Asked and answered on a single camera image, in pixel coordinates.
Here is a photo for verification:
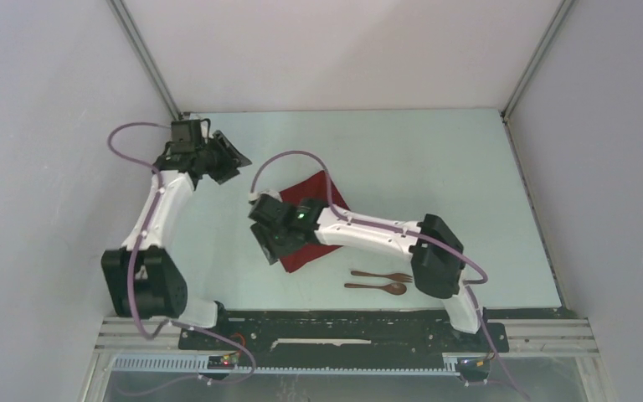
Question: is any red cloth napkin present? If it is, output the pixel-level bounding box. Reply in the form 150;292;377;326
280;170;340;274

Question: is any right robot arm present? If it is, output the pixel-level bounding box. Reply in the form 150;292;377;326
249;193;487;350

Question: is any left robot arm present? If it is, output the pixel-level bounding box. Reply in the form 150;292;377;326
100;118;251;349

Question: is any brown wooden fork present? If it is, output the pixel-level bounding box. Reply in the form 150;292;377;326
350;271;413;283

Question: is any brown wooden spoon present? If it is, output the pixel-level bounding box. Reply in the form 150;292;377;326
343;282;408;296

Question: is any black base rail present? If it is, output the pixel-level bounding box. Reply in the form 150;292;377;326
99;308;600;379

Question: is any left aluminium frame post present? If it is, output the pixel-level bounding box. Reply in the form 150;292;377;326
105;0;183;120

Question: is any aluminium frame post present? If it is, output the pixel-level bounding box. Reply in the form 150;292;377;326
105;0;183;120
501;0;578;124

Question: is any right aluminium frame post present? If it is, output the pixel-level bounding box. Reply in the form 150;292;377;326
501;0;578;124

